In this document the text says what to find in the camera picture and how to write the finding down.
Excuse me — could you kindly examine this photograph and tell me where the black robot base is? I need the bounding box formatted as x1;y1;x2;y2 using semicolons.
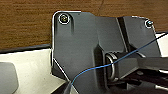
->
51;11;168;94

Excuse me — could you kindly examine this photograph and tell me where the thin blue cable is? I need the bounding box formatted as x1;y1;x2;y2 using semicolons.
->
69;31;168;94

